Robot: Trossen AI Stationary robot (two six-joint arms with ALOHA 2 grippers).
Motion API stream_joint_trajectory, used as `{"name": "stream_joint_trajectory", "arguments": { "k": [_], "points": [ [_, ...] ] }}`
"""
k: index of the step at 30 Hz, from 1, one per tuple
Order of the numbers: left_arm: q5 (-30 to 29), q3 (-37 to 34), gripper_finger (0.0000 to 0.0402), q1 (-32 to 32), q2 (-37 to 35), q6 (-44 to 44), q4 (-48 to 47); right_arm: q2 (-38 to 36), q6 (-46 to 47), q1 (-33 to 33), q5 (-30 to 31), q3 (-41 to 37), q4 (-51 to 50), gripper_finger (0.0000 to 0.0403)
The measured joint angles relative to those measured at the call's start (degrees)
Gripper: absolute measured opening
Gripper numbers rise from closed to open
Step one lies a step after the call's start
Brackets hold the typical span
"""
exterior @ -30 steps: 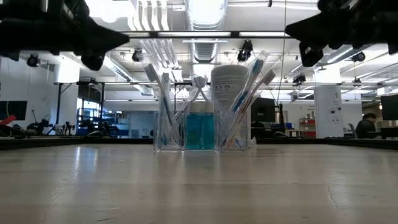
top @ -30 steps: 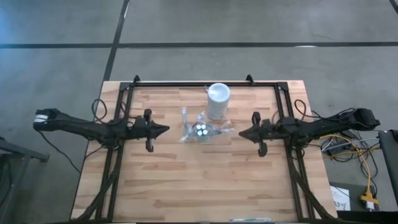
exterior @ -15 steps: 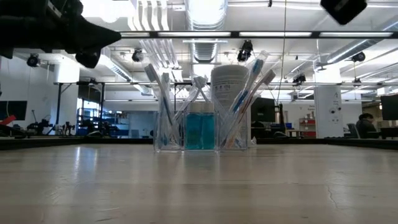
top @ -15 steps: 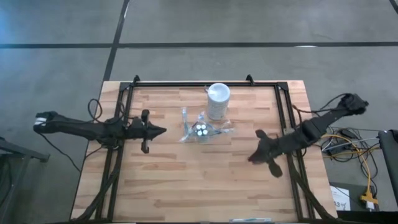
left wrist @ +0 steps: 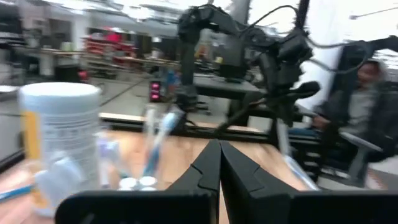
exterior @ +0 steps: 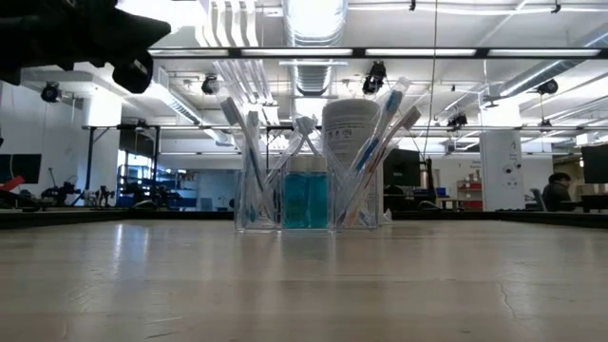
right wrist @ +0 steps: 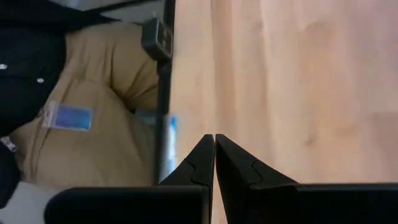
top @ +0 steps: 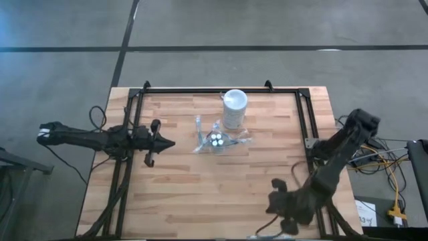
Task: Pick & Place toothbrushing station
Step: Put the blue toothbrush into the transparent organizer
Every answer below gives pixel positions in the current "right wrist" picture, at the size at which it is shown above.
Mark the blue toothbrush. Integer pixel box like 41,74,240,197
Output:
167,115,178,175

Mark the person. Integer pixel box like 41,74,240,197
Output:
0,0,160,210

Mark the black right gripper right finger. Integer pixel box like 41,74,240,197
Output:
215,134,398,224

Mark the blue badge in clear sleeve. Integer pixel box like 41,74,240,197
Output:
42,100,95,132

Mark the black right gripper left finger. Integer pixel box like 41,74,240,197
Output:
44,134,216,224

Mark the dark grey edge bracket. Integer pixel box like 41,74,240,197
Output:
141,17,174,62

